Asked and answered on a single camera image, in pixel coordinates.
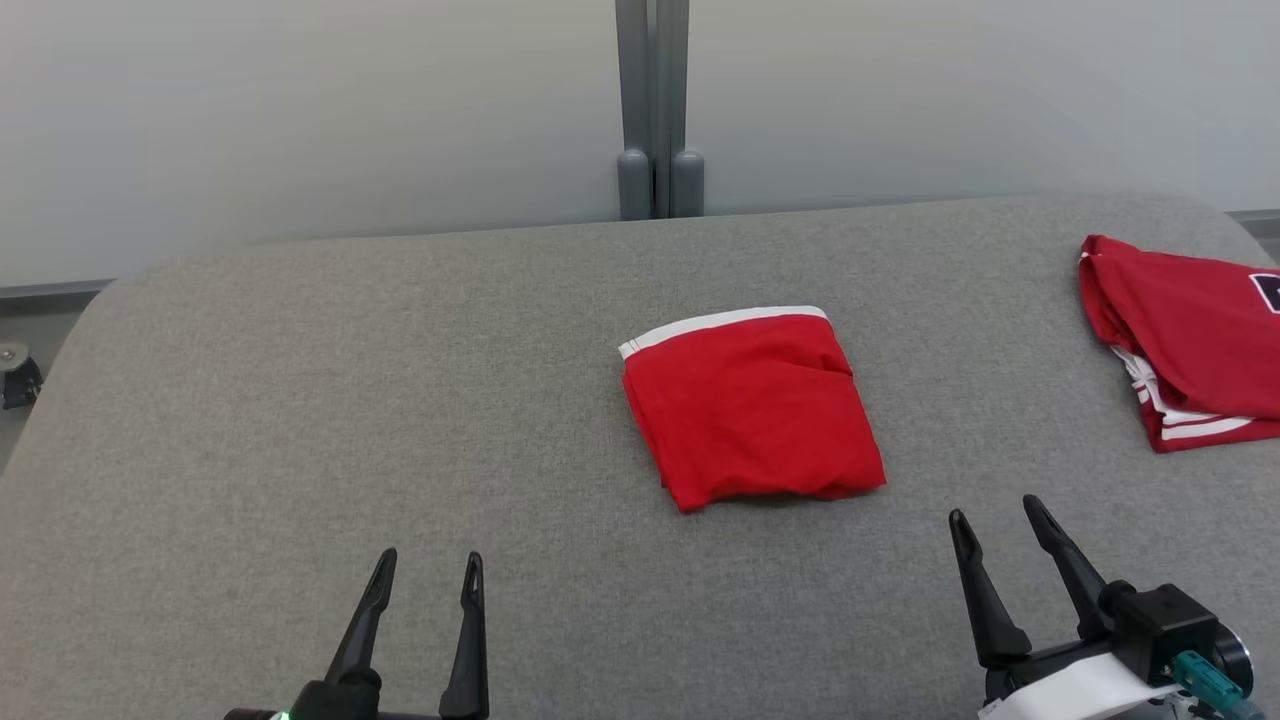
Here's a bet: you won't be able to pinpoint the red shirt with white sleeves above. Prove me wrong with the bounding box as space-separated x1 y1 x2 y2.
1078 234 1280 454

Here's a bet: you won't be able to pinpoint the grey double partition post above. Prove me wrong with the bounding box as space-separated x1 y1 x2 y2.
614 0 706 222

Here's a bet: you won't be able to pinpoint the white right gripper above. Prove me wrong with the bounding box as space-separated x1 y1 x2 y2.
948 495 1186 720

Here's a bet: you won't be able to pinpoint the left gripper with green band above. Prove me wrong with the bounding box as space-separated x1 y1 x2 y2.
222 547 491 720

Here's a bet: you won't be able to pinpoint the teal cable connector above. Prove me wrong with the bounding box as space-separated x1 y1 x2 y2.
1170 650 1266 720

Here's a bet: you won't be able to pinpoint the red shorts with white stripe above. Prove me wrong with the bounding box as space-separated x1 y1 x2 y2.
618 305 888 514

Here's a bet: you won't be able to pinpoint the grey partition frame with casters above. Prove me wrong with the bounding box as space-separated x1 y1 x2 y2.
0 342 44 411

